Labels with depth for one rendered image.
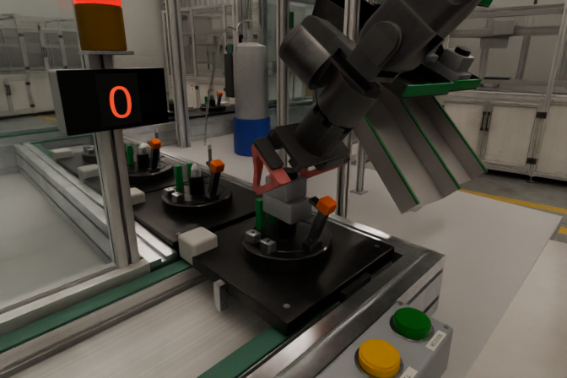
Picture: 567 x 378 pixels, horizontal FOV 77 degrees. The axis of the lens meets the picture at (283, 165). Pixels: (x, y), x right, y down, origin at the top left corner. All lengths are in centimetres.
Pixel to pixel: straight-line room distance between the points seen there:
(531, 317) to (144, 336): 58
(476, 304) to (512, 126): 377
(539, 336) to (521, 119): 379
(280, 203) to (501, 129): 400
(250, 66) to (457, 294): 106
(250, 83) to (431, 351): 117
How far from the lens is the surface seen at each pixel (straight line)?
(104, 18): 47
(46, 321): 55
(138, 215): 73
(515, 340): 67
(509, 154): 447
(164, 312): 56
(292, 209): 51
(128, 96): 48
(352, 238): 61
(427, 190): 74
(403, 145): 77
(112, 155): 54
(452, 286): 74
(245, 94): 144
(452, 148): 91
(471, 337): 64
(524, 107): 438
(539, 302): 77
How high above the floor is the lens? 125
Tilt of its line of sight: 17 degrees down
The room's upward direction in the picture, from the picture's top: straight up
